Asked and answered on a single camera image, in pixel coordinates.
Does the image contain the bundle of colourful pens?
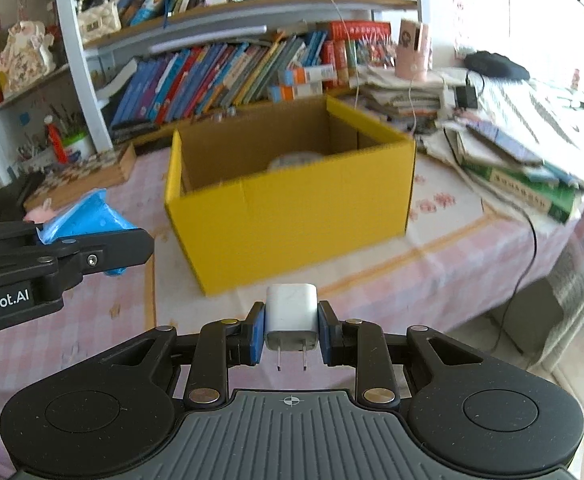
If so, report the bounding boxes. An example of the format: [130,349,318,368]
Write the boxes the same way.
[354,35,397,69]

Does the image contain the white charging cable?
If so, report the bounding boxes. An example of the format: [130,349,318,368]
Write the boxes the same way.
[324,0,363,111]

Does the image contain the clear tape roll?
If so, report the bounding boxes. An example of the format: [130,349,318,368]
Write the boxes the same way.
[267,150,325,171]

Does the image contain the yellow cardboard box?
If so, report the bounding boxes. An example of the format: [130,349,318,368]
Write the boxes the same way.
[164,94,417,297]

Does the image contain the stack of books and notebooks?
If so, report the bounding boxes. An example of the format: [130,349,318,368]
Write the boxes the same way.
[422,110,584,224]

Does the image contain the wooden bookshelf with white frame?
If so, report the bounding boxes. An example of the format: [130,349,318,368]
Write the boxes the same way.
[0,0,423,162]

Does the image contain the blue plastic packet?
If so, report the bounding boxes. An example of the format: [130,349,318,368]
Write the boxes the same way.
[36,188,135,279]

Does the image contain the pink cylindrical container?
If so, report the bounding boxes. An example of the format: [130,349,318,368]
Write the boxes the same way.
[394,17,433,81]

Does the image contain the checkered wooden box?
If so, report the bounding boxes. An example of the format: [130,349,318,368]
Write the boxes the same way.
[24,144,137,212]

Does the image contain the small pink toy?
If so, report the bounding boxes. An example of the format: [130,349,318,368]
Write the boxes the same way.
[24,199,55,224]

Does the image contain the floral house-shaped box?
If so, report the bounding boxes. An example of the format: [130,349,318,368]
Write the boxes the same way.
[0,20,57,97]

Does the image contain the row of colourful thin books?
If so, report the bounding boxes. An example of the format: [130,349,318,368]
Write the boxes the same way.
[109,30,359,129]

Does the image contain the orange and white small box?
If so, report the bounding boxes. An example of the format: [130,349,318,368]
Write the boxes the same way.
[268,82,323,103]
[284,64,337,85]

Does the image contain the red bottle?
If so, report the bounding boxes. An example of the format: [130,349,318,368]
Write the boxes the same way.
[44,115,68,164]

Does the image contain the stack of loose papers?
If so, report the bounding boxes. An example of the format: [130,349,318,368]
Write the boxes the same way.
[357,66,468,122]

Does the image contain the white charger plug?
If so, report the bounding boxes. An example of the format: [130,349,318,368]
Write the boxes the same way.
[264,284,319,372]

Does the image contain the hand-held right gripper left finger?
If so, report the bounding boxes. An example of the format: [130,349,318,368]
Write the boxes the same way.
[96,301,267,409]

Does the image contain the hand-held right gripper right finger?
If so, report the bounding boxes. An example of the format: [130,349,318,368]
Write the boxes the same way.
[318,301,485,408]

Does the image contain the white jar with green lid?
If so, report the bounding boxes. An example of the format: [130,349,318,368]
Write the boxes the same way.
[60,130,95,162]

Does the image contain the white quilted handbag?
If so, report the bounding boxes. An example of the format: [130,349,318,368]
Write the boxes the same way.
[74,0,122,45]

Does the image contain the red thick dictionary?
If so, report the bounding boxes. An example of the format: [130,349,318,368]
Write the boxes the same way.
[317,20,393,42]

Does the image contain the black power adapter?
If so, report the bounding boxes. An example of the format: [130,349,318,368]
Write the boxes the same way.
[454,85,480,110]

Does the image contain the black cable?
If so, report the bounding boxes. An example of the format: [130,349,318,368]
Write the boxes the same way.
[442,70,539,357]

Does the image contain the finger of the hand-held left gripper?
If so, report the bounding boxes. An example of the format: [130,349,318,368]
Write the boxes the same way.
[34,228,155,306]
[0,221,42,247]

